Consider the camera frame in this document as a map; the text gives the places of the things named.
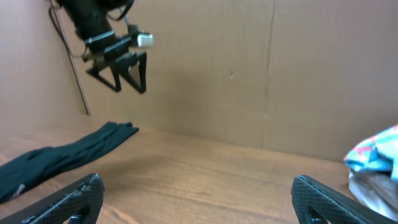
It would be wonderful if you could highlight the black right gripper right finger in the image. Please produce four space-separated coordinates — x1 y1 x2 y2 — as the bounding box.
291 175 397 224

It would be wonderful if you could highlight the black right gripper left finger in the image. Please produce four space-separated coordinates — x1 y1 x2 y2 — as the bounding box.
1 173 104 224

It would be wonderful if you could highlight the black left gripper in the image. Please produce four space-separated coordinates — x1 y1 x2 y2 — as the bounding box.
81 24 147 94

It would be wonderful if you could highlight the light blue t-shirt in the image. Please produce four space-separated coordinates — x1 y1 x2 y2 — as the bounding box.
343 125 397 182

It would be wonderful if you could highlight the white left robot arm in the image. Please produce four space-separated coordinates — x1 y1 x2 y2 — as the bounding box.
57 0 154 94

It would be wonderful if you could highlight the black garment on left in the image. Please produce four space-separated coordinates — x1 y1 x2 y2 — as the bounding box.
1 122 139 203

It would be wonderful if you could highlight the beige button shirt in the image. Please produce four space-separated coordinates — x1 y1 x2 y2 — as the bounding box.
348 171 397 221

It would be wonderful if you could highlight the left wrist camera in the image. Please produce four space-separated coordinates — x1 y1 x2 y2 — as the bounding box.
136 32 154 48

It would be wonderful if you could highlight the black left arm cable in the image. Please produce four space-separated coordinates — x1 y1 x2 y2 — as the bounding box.
48 6 93 116

